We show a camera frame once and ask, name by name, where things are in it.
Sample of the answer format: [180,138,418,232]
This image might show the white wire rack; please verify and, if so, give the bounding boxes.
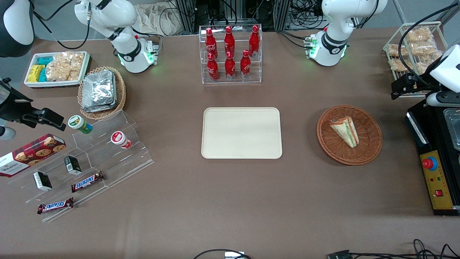
[382,21,448,99]

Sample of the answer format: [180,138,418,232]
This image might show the white rectangular snack tray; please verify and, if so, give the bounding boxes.
[24,51,91,88]

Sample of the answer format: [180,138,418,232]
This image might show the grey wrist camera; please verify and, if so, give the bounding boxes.
[426,91,460,108]
[0,126,17,141]

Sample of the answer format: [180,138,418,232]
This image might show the round brown wicker basket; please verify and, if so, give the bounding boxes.
[317,105,383,166]

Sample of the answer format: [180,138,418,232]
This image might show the beige plastic tray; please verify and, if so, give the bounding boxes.
[201,107,283,159]

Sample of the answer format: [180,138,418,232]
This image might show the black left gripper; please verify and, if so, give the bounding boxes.
[391,71,441,100]

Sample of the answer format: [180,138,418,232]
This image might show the clear bag of crackers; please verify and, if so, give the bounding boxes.
[45,51,85,82]

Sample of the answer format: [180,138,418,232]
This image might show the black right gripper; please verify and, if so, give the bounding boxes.
[0,77,67,131]

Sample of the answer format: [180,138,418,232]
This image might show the aluminium frame post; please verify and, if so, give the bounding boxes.
[174,0,197,33]
[272,0,292,31]

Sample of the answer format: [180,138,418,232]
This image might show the red lid snack cup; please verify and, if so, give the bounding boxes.
[110,131,132,149]

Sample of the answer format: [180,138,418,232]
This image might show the triangular sandwich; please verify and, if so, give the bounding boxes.
[329,116,359,149]

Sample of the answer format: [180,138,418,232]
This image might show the foil wrapped pack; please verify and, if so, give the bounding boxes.
[80,100,118,113]
[82,70,115,108]

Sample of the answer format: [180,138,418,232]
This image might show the black tangled floor cables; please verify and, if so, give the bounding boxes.
[350,238,460,259]

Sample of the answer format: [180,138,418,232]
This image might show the green lid snack cup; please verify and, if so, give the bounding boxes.
[68,115,93,135]

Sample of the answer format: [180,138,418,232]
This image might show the red cola bottle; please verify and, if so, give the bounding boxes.
[207,53,220,82]
[249,25,261,58]
[224,51,236,81]
[224,26,235,58]
[205,28,218,60]
[240,50,252,79]

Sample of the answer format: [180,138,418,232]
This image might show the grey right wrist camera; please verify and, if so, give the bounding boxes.
[0,126,17,141]

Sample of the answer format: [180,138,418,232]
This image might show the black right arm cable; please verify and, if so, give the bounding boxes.
[32,0,91,50]

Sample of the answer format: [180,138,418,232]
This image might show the tangled black background cables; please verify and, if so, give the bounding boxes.
[289,0,327,30]

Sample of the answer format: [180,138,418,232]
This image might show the clear bag of pastry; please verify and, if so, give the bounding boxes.
[405,27,432,44]
[387,44,409,58]
[389,58,414,72]
[416,53,443,75]
[410,41,437,56]

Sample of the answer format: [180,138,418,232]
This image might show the yellow snack pack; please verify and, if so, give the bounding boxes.
[27,64,46,83]

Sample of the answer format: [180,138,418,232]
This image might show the red emergency stop button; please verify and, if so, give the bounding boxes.
[422,157,438,172]

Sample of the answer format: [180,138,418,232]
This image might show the oval tan wicker basket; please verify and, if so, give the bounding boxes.
[77,66,127,121]

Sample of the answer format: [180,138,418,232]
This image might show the black cable connector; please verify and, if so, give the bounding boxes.
[327,250,355,259]

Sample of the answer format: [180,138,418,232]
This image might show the metal machine basin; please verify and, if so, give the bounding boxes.
[442,108,460,152]

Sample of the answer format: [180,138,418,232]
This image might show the small black box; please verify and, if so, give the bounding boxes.
[33,171,53,192]
[64,155,82,176]

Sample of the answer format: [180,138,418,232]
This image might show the beige crumpled cloth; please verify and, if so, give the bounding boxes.
[134,1,182,37]

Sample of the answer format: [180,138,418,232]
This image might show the black machine with yellow panel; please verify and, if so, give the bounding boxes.
[405,96,460,217]

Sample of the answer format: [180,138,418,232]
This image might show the black looped floor cable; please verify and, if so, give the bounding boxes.
[193,249,253,259]

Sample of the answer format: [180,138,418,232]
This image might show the red tartan cookie box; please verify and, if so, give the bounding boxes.
[0,133,67,178]

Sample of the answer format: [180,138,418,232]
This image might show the clear acrylic bottle rack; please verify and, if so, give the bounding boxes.
[199,24,263,85]

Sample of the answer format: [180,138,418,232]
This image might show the snickers chocolate bar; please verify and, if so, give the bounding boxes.
[71,171,105,193]
[37,197,74,215]

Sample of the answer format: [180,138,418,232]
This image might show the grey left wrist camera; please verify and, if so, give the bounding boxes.
[426,91,460,108]

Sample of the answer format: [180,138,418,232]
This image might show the clear acrylic stepped shelf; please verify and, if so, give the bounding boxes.
[7,110,155,223]

